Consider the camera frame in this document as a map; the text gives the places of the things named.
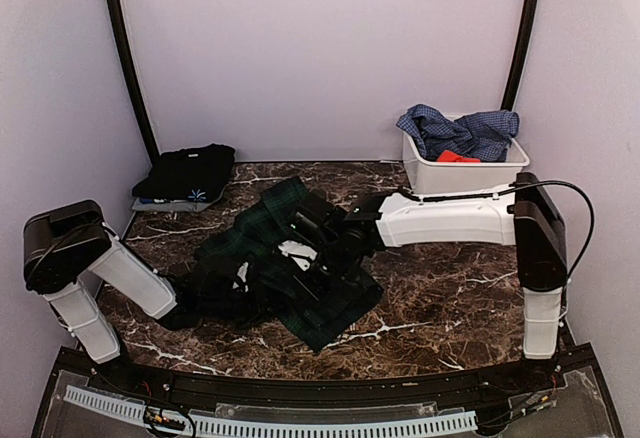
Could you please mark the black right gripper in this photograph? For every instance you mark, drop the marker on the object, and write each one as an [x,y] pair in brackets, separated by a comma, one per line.
[314,294]

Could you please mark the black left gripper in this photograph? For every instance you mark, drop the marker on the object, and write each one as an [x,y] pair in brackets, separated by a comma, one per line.
[259,311]

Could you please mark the dark green plaid garment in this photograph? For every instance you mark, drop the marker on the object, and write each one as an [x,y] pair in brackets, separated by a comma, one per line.
[253,240]

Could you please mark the black t-shirt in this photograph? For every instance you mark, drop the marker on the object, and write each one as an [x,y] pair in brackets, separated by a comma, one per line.
[192,174]

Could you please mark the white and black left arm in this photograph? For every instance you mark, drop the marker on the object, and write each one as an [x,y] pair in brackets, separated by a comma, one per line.
[63,244]

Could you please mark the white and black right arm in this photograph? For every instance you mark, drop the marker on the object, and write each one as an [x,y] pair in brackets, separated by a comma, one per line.
[520,214]

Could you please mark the white plastic laundry bin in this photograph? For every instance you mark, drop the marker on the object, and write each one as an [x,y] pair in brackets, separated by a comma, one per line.
[427,177]

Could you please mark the red garment in bin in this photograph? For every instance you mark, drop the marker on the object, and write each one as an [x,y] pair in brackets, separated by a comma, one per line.
[448,156]

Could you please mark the blue checked shirt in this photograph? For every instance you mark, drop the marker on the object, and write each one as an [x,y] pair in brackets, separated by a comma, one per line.
[484,136]

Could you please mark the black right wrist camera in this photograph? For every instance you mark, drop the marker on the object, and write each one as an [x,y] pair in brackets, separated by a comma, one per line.
[316,224]

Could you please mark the white slotted cable duct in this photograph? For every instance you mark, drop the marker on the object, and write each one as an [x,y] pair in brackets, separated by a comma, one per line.
[238,421]

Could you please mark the black aluminium front rail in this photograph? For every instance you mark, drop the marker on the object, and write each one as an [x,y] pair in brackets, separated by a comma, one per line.
[477,388]

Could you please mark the black left frame post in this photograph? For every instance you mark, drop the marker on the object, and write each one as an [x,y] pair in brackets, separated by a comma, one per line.
[118,25]

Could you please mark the black frame post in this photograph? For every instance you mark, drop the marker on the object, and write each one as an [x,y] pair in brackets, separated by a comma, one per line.
[521,47]
[118,25]

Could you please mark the black right frame post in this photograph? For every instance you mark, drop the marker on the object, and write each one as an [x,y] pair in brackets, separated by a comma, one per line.
[521,47]

